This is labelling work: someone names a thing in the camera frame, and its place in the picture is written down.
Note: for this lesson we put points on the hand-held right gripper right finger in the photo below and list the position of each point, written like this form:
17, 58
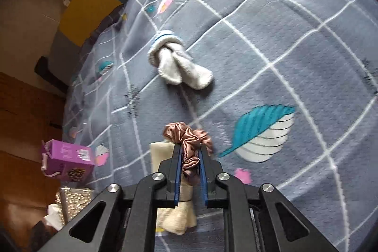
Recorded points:
203, 175

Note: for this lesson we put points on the cream sock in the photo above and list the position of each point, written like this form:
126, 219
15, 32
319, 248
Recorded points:
174, 219

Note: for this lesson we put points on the purple cardboard box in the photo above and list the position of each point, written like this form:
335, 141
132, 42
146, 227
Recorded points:
68, 154

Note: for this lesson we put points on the grey knotted sock pair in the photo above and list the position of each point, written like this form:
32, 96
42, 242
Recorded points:
171, 69

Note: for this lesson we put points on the grey checked printed blanket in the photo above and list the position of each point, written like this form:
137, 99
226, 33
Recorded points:
280, 48

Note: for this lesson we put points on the white crumpled tissue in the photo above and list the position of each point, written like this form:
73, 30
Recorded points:
53, 212

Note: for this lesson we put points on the brown satin scrunchie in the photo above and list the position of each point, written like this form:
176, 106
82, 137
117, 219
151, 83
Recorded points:
189, 137

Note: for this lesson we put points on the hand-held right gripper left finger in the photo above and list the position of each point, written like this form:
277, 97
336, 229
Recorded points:
178, 169

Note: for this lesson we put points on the gold woven basket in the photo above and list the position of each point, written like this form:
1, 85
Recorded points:
73, 201

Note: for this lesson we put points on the black object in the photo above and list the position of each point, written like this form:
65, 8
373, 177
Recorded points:
48, 73

